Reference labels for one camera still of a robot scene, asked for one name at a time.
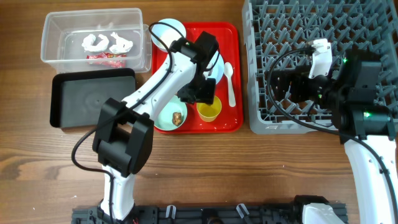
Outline black plastic bin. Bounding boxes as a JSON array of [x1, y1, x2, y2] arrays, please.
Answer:
[[50, 68, 136, 128]]

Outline clear plastic bin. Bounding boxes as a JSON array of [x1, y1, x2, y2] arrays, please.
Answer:
[[40, 8, 152, 73]]

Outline white plastic spoon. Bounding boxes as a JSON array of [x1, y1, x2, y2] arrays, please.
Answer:
[[224, 62, 236, 107]]

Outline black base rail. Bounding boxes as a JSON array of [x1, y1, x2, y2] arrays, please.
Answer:
[[71, 203, 348, 224]]

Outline light blue plate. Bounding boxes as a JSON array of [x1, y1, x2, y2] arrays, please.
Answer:
[[203, 51, 224, 84]]

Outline mint green bowl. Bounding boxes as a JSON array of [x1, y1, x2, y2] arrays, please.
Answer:
[[154, 95, 188, 131]]

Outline yellow plastic cup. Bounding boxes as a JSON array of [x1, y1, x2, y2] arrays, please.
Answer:
[[197, 96, 222, 123]]

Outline red serving tray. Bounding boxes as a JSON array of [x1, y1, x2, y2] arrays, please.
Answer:
[[155, 22, 244, 134]]

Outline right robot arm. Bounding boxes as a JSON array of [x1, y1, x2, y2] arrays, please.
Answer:
[[297, 50, 397, 223]]

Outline light blue rice bowl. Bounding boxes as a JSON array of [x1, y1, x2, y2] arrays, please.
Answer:
[[152, 18, 187, 47]]

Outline grey dishwasher rack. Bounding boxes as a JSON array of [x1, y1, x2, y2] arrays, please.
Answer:
[[242, 0, 397, 134]]

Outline white tissue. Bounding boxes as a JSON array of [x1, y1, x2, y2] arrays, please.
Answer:
[[109, 32, 134, 54]]

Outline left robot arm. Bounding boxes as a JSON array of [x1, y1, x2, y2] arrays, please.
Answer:
[[93, 32, 219, 223]]

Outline brown food scrap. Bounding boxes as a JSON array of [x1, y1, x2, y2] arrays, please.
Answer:
[[172, 112, 183, 126]]

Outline red snack wrapper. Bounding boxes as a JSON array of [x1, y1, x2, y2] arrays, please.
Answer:
[[86, 52, 127, 68]]

